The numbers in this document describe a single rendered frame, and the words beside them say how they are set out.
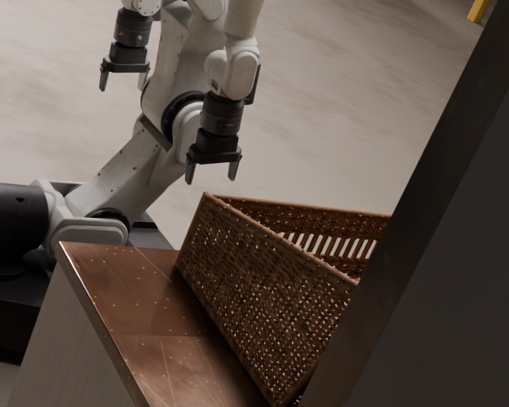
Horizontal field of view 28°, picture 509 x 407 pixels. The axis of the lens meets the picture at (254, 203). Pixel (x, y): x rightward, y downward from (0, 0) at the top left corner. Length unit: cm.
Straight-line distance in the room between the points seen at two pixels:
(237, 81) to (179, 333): 68
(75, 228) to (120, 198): 14
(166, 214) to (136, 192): 88
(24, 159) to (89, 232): 100
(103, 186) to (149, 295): 80
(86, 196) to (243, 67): 58
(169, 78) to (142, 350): 95
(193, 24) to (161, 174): 38
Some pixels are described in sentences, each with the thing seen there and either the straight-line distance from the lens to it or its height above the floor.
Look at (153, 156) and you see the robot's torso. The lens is 241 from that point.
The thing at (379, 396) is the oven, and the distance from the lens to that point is 125.
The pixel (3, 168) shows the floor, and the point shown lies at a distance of 326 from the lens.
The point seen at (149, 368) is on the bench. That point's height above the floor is 58.
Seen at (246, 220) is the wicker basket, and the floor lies 77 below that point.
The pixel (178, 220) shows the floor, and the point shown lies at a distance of 331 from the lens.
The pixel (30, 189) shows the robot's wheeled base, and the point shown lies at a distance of 239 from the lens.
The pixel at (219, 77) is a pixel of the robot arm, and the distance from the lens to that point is 214.
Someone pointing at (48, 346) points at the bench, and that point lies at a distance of 178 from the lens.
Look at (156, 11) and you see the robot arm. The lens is 249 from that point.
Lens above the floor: 142
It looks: 23 degrees down
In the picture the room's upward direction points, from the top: 23 degrees clockwise
